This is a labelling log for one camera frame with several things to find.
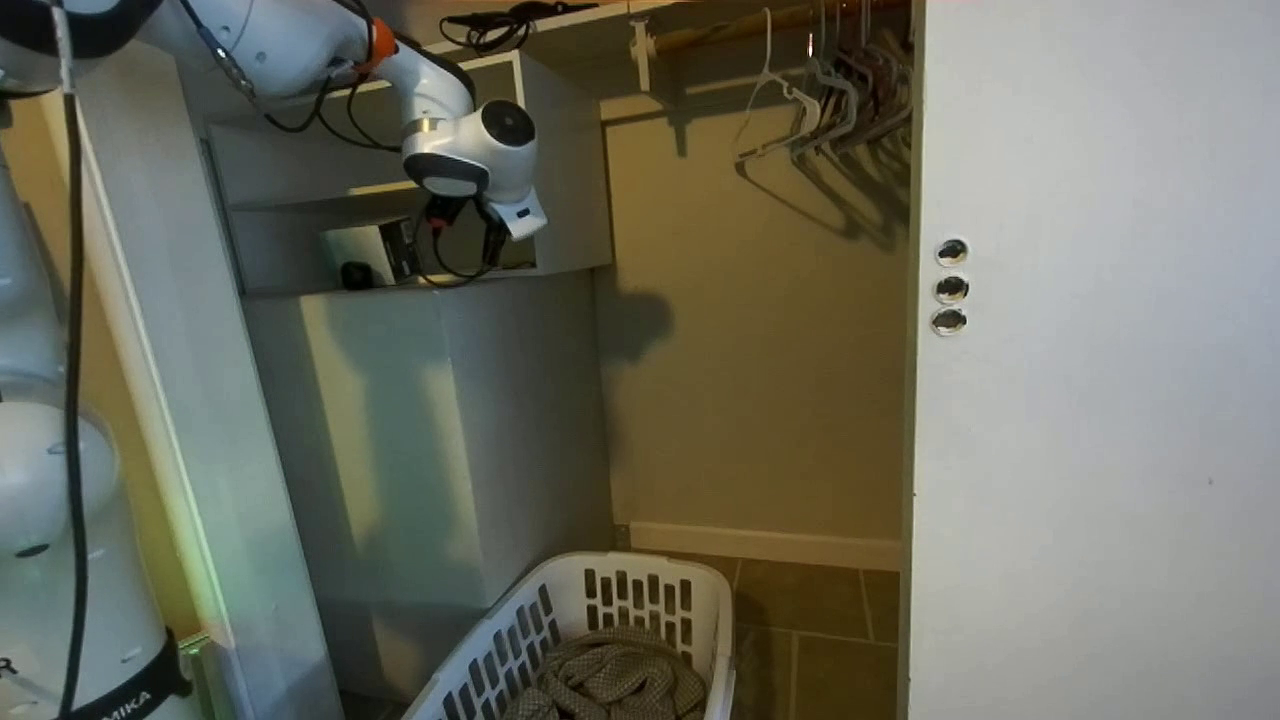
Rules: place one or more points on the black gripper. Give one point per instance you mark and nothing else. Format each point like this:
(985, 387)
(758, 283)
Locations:
(463, 221)

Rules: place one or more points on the white closet shelf board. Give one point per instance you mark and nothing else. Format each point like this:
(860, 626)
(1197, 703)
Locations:
(587, 16)

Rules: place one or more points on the white clothes hanger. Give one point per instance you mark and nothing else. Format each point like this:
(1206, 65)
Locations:
(768, 81)
(816, 112)

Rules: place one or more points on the wooden closet rod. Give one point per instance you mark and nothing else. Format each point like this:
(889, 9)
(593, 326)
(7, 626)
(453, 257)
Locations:
(747, 25)

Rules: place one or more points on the white plastic laundry basket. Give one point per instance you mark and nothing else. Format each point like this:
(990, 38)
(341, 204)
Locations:
(625, 595)

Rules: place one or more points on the white closet baseboard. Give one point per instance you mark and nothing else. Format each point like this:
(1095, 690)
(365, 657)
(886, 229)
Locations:
(760, 546)

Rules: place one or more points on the grey clothes hanger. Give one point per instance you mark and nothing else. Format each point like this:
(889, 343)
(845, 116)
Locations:
(882, 145)

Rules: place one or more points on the grey crumpled clothes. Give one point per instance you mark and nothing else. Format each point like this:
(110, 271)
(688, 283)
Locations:
(612, 683)

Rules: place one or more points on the white closet door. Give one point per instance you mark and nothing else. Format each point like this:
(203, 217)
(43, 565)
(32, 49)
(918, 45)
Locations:
(1095, 402)

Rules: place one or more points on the white rod bracket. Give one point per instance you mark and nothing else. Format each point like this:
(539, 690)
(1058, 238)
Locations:
(643, 53)

